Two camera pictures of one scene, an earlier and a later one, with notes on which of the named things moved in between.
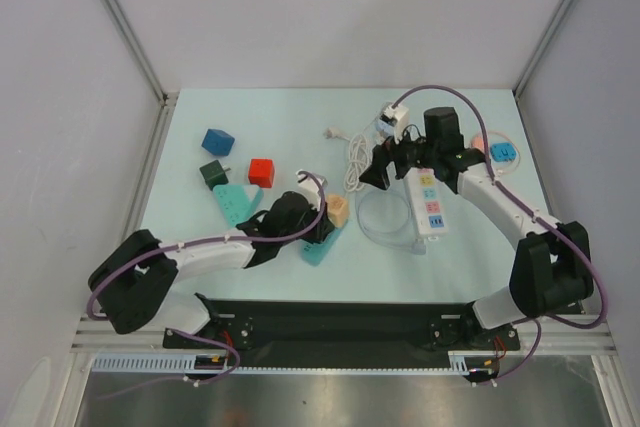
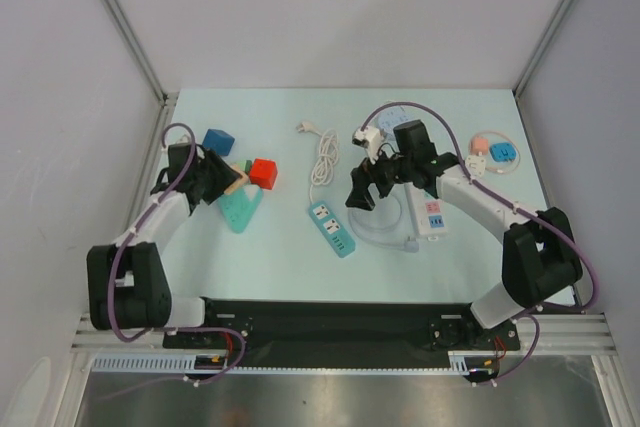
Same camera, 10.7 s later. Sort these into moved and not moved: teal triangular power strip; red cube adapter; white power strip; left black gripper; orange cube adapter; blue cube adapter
Moved: left black gripper; orange cube adapter
Not moved: red cube adapter; white power strip; blue cube adapter; teal triangular power strip
